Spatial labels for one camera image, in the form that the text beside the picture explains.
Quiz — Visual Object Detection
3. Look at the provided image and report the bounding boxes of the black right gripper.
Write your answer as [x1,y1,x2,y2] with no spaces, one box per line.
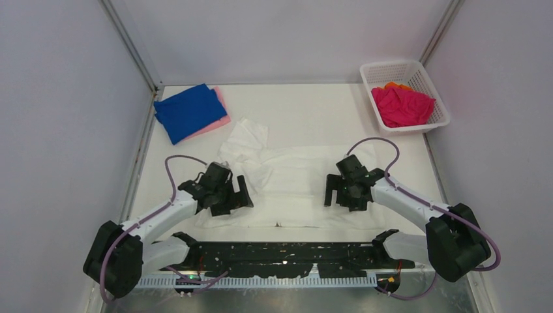
[325,173,368,213]

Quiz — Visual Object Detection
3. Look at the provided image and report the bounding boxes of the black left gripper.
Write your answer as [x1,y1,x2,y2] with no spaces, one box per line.
[211,176,252,217]

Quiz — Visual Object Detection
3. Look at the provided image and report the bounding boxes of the white t shirt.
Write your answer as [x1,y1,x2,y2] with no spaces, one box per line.
[195,118,386,230]

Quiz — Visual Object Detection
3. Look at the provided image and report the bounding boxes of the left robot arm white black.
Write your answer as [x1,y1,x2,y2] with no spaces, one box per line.
[83,162,254,299]

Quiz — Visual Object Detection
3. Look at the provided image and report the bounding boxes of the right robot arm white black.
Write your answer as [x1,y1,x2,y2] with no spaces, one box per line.
[323,155,492,282]

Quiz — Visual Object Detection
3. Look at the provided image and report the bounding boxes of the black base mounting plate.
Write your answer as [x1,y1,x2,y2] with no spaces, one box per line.
[172,241,415,278]

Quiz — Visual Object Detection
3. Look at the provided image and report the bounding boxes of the folded pink t shirt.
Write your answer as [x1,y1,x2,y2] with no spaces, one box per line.
[184,86,232,140]

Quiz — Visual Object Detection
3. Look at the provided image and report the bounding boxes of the folded blue t shirt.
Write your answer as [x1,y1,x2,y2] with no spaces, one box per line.
[154,84,218,145]

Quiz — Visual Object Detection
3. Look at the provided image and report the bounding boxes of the magenta t shirt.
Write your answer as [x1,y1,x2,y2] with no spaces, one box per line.
[371,87,436,128]

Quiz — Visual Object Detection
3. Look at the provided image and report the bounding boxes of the white plastic laundry basket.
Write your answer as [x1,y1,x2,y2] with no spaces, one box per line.
[359,60,451,136]

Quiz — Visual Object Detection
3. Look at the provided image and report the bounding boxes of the orange t shirt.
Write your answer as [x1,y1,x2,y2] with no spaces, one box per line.
[384,82,413,91]

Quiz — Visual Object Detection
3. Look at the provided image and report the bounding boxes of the aluminium frame rails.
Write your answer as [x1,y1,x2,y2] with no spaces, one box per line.
[88,207,494,313]

